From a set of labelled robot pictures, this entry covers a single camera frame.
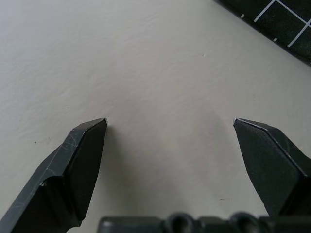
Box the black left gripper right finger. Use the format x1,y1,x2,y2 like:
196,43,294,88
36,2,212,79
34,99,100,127
232,117,311,217

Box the black gridded cutting mat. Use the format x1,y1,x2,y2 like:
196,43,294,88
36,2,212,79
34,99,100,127
212,0,311,64

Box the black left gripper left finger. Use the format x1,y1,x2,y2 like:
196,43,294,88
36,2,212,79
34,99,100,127
0,117,109,233

